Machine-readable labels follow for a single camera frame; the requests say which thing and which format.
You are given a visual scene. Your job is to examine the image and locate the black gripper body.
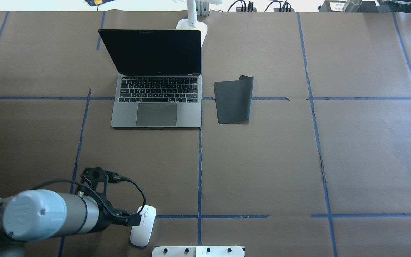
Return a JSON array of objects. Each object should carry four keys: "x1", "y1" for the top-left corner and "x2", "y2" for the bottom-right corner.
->
[{"x1": 98, "y1": 211, "x2": 142, "y2": 229}]

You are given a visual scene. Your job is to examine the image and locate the white computer mouse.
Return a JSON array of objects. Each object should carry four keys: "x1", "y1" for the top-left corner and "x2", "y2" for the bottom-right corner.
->
[{"x1": 130, "y1": 205, "x2": 156, "y2": 247}]

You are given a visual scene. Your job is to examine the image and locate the grey laptop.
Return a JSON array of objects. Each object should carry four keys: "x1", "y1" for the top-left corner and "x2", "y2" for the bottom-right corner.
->
[{"x1": 98, "y1": 29, "x2": 202, "y2": 129}]

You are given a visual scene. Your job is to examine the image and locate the black mouse pad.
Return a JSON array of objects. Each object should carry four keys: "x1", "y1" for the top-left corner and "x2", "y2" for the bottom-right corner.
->
[{"x1": 213, "y1": 75, "x2": 254, "y2": 124}]

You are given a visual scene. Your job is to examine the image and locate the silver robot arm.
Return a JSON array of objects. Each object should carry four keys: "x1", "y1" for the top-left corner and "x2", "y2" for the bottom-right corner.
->
[{"x1": 0, "y1": 189, "x2": 156, "y2": 257}]

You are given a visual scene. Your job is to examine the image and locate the white desk lamp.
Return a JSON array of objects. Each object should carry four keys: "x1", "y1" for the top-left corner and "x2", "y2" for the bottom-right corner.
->
[{"x1": 176, "y1": 0, "x2": 224, "y2": 45}]

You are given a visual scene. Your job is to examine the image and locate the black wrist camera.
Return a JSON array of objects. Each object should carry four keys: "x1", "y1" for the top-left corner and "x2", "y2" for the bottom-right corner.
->
[{"x1": 80, "y1": 167, "x2": 125, "y2": 197}]

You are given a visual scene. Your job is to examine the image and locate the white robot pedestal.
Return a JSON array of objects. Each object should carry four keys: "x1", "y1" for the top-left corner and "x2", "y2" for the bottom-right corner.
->
[{"x1": 151, "y1": 245, "x2": 246, "y2": 257}]

